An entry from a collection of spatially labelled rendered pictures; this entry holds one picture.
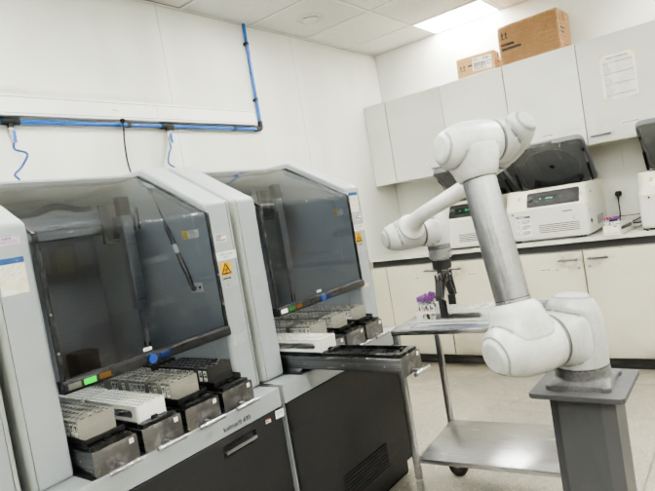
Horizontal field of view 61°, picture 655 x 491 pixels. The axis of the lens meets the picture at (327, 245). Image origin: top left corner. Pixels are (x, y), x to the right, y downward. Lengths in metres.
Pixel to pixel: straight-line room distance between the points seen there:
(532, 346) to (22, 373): 1.34
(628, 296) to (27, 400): 3.44
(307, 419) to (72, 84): 2.01
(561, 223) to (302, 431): 2.50
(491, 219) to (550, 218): 2.44
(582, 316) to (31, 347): 1.51
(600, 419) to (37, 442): 1.53
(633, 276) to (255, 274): 2.63
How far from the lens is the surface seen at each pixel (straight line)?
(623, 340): 4.15
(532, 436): 2.58
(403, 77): 5.26
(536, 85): 4.42
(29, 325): 1.67
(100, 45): 3.34
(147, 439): 1.76
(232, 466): 1.99
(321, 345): 2.13
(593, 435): 1.85
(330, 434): 2.36
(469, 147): 1.67
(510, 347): 1.61
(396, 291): 4.66
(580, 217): 4.05
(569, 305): 1.76
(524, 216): 4.14
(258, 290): 2.15
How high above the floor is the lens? 1.32
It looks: 3 degrees down
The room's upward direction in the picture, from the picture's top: 10 degrees counter-clockwise
